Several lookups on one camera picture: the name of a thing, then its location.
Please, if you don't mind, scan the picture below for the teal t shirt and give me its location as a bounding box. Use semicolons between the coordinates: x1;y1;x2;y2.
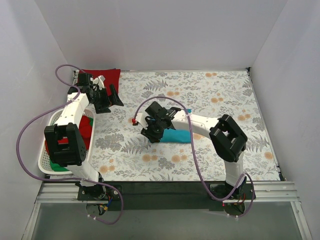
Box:
159;125;191;144

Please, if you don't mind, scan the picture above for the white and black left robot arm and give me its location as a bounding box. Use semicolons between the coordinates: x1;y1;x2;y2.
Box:
44;72;123;200

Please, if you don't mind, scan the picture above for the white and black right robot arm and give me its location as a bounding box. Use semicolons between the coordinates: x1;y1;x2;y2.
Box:
132;101;248;199

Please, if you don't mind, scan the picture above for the folded red t shirt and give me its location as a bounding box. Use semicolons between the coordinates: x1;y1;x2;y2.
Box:
84;68;121;96

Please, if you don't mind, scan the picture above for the crumpled red t shirt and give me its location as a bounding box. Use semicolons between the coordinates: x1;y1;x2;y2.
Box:
79;115;94;150

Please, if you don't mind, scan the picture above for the floral patterned table mat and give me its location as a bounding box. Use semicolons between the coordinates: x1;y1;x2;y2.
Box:
89;71;280;182

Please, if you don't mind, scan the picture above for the crumpled green t shirt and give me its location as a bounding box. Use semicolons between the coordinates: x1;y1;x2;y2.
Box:
49;115;96;173

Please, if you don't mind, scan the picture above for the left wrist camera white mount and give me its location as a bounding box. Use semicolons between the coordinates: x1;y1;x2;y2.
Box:
93;75;105;91

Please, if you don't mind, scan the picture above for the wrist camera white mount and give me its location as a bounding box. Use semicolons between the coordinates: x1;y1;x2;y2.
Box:
131;112;148;128
93;75;105;91

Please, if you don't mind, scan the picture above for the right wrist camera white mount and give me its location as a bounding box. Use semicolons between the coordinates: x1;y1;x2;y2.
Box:
131;112;148;128

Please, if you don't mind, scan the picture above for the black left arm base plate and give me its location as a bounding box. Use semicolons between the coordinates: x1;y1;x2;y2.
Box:
75;182;120;201

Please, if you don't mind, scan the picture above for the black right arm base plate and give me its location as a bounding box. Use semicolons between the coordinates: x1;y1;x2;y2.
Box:
206;181;256;200

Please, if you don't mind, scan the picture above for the aluminium frame rail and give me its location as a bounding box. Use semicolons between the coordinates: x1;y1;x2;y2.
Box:
23;181;312;240

